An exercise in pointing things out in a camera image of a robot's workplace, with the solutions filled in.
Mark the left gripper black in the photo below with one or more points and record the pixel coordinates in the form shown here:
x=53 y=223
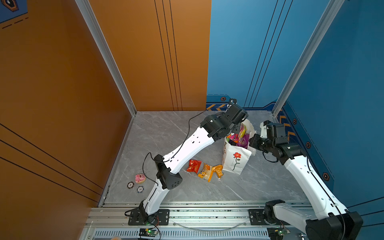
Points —
x=236 y=128

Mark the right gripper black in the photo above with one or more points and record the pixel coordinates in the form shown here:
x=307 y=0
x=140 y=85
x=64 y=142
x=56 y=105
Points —
x=255 y=137

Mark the colourful candy bag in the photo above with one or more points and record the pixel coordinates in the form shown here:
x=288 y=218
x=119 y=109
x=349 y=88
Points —
x=241 y=139

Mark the white paper bag with flowers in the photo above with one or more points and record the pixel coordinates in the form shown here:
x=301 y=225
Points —
x=236 y=158

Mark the red snack packet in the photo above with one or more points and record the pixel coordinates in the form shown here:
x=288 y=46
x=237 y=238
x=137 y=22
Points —
x=194 y=166

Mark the orange snack packet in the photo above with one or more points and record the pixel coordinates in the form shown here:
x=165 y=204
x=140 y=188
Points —
x=218 y=170
x=206 y=172

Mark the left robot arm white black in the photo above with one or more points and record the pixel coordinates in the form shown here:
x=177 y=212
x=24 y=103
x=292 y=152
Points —
x=211 y=129

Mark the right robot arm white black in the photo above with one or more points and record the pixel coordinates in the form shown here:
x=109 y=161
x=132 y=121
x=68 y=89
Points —
x=333 y=220

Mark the circuit board right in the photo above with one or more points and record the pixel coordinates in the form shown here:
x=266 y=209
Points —
x=277 y=234

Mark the pink donut sticker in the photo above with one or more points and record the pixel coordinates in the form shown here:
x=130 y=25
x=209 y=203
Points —
x=140 y=178

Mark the green circuit board left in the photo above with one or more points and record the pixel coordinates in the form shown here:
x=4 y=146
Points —
x=148 y=234

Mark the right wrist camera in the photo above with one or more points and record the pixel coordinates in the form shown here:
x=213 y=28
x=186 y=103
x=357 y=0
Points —
x=274 y=132

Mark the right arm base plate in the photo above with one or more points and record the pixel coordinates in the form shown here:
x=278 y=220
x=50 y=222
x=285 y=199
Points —
x=257 y=217

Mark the aluminium rail frame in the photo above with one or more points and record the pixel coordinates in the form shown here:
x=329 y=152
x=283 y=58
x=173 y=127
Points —
x=228 y=220

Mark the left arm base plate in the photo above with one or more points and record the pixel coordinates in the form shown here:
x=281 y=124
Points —
x=160 y=218

